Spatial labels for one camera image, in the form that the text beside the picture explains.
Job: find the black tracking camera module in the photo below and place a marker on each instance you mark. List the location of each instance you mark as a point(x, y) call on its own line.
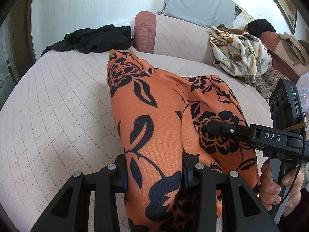
point(285, 105)

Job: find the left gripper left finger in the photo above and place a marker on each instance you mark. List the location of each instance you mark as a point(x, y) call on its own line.
point(111, 179)

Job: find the large framed picture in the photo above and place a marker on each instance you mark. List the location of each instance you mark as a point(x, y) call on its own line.
point(289, 12)

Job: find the orange black floral blouse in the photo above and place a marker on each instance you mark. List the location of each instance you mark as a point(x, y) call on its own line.
point(159, 116)

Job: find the brown door with stained glass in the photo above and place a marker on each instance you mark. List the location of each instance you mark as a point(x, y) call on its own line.
point(17, 51)

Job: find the striped sofa cushion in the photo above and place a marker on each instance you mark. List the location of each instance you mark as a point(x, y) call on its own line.
point(266, 83)

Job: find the black garment on sofa back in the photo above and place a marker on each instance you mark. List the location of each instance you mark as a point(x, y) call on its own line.
point(257, 27)

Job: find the person's right hand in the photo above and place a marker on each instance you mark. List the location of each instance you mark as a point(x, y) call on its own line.
point(269, 192)

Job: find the floral cream blanket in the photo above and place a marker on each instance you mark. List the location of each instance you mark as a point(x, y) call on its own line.
point(242, 56)

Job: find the pink quilted sofa armrest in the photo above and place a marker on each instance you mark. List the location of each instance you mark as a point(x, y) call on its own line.
point(164, 35)

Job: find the black clothes pile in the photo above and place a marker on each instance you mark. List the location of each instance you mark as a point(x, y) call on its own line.
point(97, 40)

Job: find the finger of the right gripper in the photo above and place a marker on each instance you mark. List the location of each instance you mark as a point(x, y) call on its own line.
point(228, 131)

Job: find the beige towel on sofa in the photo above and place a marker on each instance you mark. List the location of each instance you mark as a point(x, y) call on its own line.
point(295, 50)

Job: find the pink quilted mattress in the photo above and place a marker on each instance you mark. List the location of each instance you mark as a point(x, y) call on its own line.
point(57, 120)

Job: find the grey pillow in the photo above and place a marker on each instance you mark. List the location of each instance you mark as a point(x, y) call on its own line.
point(205, 13)

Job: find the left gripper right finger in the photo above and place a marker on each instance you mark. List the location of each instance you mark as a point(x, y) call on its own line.
point(199, 180)

